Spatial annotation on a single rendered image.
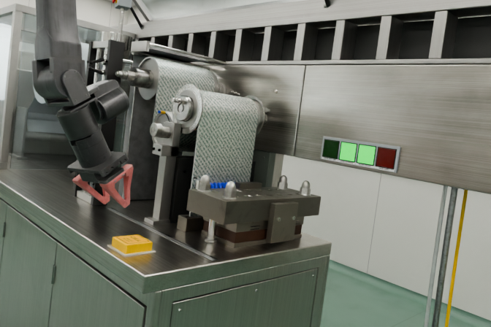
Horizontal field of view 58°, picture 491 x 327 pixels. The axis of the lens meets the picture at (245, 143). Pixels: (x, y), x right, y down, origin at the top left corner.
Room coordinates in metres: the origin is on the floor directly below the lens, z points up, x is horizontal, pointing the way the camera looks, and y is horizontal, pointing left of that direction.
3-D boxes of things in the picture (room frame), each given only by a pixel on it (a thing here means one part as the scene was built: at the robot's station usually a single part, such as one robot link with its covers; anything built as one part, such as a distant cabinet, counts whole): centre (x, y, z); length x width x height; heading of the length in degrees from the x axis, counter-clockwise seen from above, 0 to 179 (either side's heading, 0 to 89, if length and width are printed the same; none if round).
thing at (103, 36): (1.90, 0.61, 1.50); 0.14 x 0.14 x 0.06
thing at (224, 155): (1.35, 0.06, 1.11); 0.23 x 0.01 x 0.18; 134
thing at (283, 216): (1.24, -0.13, 0.97); 0.10 x 0.03 x 0.11; 134
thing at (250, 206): (1.29, -0.06, 1.00); 0.40 x 0.16 x 0.06; 134
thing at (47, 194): (2.01, 0.81, 0.88); 2.52 x 0.66 x 0.04; 44
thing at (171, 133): (1.30, 0.24, 1.05); 0.06 x 0.05 x 0.31; 134
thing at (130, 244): (1.03, 0.24, 0.91); 0.07 x 0.07 x 0.02; 44
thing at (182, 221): (1.35, 0.05, 0.92); 0.28 x 0.04 x 0.04; 134
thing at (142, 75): (1.47, 0.37, 1.34); 0.06 x 0.06 x 0.06; 44
